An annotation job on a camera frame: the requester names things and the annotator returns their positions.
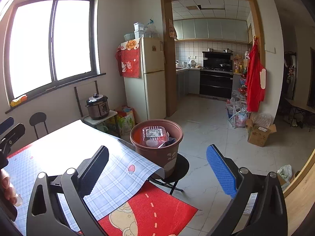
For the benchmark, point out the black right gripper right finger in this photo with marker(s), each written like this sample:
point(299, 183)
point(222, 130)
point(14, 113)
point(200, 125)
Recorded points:
point(269, 214)

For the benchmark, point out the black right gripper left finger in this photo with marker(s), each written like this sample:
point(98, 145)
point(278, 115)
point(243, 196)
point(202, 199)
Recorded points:
point(45, 215)

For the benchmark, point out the brown plastic trash bucket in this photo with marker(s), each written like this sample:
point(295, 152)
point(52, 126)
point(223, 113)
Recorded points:
point(165, 156)

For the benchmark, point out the black kitchen stove unit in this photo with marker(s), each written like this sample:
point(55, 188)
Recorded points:
point(216, 75)

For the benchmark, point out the upper kitchen cabinets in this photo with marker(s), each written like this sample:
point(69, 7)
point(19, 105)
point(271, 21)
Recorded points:
point(213, 29)

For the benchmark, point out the person's left hand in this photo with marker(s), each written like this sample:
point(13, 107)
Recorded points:
point(10, 192)

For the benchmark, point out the black round stool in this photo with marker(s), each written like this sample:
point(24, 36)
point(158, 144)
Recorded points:
point(36, 119)

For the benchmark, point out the yellow orange item on sill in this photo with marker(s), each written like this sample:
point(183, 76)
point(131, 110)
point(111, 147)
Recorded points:
point(18, 100)

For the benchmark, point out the blue plaid tablecloth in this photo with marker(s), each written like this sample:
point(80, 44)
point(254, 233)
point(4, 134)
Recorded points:
point(122, 177)

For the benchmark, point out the cardboard box on floor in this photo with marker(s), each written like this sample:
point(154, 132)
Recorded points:
point(258, 135)

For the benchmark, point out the small white side table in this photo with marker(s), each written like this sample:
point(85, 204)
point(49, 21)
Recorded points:
point(107, 124)

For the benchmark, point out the silver pressure cooker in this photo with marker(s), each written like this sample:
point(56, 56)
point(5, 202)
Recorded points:
point(98, 107)

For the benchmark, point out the black stool under bucket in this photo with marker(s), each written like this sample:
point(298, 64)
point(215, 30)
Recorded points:
point(180, 170)

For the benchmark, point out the colourful bag by refrigerator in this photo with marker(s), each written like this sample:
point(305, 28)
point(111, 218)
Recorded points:
point(126, 119)

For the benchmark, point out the red cartoon table mat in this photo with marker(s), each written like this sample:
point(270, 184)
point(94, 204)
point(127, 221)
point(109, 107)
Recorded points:
point(151, 211)

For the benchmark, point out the clear lidded food container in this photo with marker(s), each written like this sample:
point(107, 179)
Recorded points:
point(154, 136)

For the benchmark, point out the plastic bags on floor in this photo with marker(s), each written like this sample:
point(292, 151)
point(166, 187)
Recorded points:
point(236, 108)

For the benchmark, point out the dark framed window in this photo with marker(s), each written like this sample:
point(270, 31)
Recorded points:
point(48, 45)

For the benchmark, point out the cream two-door refrigerator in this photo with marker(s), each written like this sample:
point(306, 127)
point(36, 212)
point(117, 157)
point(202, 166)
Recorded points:
point(147, 94)

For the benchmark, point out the red hanging apron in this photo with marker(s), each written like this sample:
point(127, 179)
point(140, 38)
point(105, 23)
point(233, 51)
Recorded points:
point(256, 79)

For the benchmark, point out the red cloth on refrigerator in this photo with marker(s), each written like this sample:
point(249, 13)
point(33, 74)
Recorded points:
point(128, 58)

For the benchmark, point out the white boxes on refrigerator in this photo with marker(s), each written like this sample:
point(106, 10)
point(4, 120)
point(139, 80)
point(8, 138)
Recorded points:
point(142, 30)

